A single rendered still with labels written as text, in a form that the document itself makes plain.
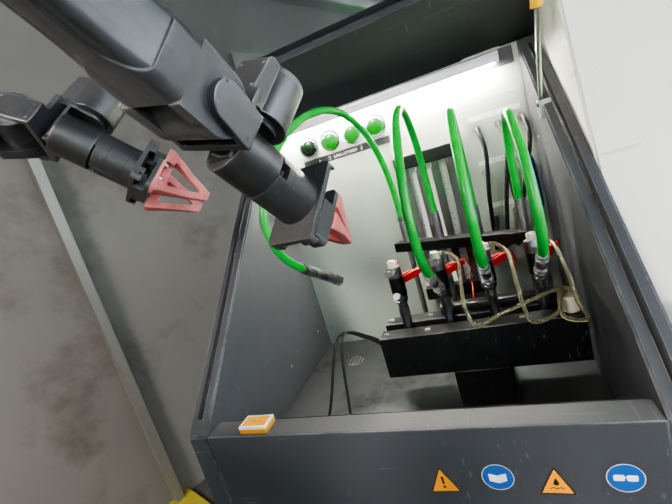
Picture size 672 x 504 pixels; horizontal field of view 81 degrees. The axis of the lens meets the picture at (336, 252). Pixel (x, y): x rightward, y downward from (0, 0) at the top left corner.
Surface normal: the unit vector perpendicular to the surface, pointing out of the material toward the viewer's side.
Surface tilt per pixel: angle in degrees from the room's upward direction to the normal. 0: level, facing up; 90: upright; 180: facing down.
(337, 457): 90
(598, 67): 76
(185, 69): 108
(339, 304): 90
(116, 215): 90
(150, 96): 141
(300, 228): 45
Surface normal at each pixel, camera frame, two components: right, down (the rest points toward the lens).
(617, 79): -0.37, 0.04
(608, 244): -0.42, -0.50
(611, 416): -0.29, -0.94
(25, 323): 0.72, -0.08
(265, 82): 0.89, 0.11
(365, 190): -0.30, 0.27
